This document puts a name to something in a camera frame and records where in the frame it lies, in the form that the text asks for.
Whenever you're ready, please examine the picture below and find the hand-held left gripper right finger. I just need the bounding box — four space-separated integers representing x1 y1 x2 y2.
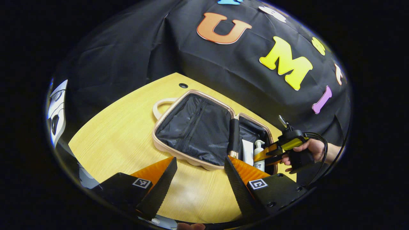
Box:
224 156 309 221

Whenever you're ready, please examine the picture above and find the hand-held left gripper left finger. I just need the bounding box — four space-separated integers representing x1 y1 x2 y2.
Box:
91 157 178 221

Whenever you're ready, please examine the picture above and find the white pump bottle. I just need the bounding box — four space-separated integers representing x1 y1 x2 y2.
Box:
253 140 266 172

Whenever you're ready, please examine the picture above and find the white squeeze tube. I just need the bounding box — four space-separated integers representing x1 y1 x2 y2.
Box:
242 139 255 166

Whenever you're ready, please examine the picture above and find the beige suitcase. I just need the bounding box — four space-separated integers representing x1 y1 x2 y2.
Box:
152 90 278 175

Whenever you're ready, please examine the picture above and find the white device with round openings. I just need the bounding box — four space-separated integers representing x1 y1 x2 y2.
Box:
47 79 68 148

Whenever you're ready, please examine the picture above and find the black backdrop cloth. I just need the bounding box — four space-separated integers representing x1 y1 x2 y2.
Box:
53 0 352 147

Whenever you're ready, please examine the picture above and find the black cable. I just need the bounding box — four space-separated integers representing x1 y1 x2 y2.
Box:
302 132 329 187

